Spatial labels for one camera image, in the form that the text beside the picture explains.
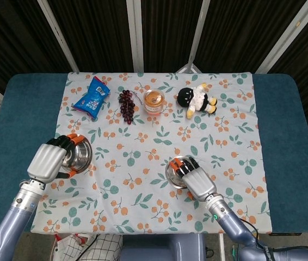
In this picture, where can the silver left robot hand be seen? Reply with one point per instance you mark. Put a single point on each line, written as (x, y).
(46, 161)

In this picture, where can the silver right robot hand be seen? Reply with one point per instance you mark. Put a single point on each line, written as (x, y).
(199, 183)

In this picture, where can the metal bowl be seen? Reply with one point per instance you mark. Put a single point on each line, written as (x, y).
(82, 155)
(172, 176)

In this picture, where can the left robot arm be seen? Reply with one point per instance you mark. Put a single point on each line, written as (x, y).
(15, 214)

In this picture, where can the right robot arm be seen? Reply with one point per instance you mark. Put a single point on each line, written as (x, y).
(230, 220)

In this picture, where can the teal table cover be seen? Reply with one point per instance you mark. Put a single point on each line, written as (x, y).
(20, 108)

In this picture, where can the floral print tablecloth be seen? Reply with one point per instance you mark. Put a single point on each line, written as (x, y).
(154, 136)

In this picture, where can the grey blue robot torso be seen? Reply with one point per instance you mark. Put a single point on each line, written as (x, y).
(165, 247)

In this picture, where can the blue snack bag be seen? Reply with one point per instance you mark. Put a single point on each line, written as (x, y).
(92, 98)

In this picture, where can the black and white plush doll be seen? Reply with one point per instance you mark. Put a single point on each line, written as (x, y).
(197, 99)

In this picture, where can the clear jar with orange lid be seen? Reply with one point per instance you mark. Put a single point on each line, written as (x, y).
(154, 101)

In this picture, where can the dark red grape bunch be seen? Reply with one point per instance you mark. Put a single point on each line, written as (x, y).
(126, 106)

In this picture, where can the black white checked bag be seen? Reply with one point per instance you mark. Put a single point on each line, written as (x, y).
(102, 247)

